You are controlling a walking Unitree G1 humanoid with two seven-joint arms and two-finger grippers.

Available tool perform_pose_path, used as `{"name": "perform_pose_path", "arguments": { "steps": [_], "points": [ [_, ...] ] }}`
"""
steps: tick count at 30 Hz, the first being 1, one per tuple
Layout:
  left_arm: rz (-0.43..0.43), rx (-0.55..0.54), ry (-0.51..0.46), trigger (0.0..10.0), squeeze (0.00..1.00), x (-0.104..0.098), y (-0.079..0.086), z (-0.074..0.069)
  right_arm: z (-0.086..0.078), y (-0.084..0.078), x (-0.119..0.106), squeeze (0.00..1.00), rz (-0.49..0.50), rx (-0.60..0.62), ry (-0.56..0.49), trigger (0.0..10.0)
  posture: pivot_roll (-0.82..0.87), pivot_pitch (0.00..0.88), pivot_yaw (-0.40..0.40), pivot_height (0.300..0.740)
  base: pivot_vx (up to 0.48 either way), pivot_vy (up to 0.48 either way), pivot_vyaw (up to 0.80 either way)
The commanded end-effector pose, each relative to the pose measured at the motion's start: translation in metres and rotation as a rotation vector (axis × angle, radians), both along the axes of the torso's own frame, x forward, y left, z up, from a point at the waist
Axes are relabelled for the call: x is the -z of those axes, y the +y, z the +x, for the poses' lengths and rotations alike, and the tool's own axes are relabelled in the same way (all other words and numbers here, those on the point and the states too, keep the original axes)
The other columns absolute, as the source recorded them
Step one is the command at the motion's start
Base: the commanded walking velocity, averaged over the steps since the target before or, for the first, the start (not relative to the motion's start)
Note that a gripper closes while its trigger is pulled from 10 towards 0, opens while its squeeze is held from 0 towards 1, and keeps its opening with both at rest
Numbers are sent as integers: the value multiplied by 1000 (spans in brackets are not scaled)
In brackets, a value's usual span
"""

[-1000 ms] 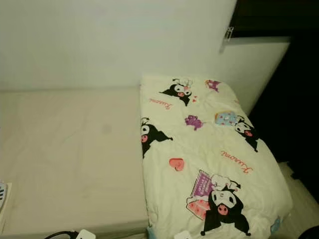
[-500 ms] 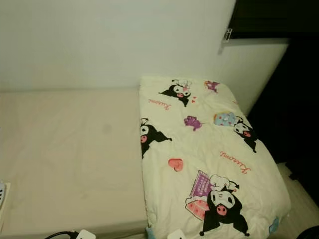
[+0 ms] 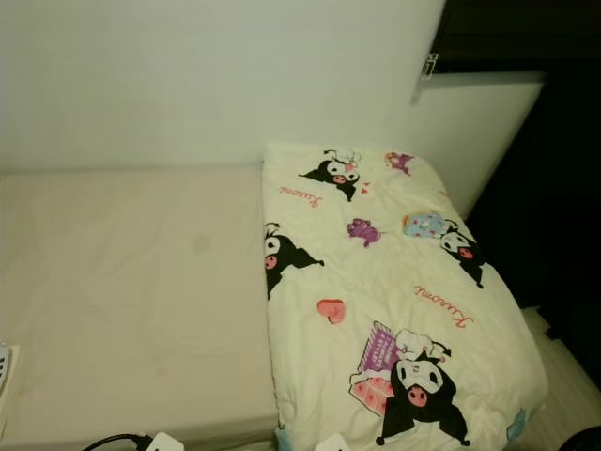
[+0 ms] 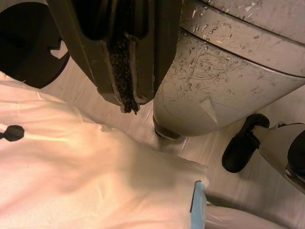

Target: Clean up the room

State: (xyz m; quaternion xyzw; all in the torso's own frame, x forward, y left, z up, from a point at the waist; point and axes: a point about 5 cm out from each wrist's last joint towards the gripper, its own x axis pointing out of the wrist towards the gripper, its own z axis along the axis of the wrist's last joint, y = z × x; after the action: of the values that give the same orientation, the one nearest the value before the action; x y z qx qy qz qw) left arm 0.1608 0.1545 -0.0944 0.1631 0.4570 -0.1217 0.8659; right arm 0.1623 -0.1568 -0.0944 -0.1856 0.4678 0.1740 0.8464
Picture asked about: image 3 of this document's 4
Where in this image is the white book with blue letters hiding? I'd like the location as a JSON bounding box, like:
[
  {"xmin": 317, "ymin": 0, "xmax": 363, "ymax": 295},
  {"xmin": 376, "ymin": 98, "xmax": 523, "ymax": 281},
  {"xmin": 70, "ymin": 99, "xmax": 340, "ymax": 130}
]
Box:
[{"xmin": 0, "ymin": 344, "xmax": 11, "ymax": 394}]

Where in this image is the cream cartoon print comforter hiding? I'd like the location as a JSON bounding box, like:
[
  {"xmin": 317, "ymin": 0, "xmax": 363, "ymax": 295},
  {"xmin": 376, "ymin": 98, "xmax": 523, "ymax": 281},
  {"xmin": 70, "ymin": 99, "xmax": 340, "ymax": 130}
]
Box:
[{"xmin": 261, "ymin": 141, "xmax": 551, "ymax": 451}]

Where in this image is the cream sheeted bed mattress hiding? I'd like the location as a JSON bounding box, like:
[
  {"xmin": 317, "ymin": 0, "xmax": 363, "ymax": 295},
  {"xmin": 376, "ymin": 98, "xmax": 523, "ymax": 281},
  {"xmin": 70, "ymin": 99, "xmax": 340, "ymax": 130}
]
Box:
[{"xmin": 0, "ymin": 166, "xmax": 290, "ymax": 449}]

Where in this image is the dark wooden cabinet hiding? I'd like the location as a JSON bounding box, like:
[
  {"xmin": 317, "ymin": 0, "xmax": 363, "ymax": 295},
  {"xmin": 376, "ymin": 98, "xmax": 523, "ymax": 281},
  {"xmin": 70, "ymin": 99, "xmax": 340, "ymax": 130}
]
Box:
[{"xmin": 425, "ymin": 0, "xmax": 601, "ymax": 339}]

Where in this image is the black standing fan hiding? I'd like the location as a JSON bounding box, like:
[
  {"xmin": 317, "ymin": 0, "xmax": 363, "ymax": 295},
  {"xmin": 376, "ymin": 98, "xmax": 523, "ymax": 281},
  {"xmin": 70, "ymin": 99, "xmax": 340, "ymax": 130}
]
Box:
[{"xmin": 563, "ymin": 428, "xmax": 601, "ymax": 451}]

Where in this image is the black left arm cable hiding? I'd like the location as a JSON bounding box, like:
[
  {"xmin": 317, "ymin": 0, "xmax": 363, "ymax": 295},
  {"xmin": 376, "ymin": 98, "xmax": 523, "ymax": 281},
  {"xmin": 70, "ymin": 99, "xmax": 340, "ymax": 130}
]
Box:
[{"xmin": 82, "ymin": 432, "xmax": 156, "ymax": 451}]

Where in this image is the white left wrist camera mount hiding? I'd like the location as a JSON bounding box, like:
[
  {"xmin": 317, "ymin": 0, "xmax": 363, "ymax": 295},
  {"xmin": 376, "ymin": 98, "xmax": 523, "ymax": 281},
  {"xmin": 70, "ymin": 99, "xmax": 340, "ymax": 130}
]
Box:
[{"xmin": 149, "ymin": 431, "xmax": 185, "ymax": 451}]

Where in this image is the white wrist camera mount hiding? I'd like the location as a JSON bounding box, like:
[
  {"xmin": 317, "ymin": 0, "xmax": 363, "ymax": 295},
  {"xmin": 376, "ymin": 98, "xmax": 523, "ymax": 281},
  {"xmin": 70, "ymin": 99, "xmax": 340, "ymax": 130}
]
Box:
[
  {"xmin": 315, "ymin": 434, "xmax": 348, "ymax": 451},
  {"xmin": 149, "ymin": 431, "xmax": 185, "ymax": 451}
]

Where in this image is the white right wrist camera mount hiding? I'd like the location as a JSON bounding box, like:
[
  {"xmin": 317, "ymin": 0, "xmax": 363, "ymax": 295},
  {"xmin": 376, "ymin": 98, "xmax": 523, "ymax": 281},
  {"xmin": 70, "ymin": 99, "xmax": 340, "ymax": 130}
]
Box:
[{"xmin": 315, "ymin": 434, "xmax": 348, "ymax": 451}]

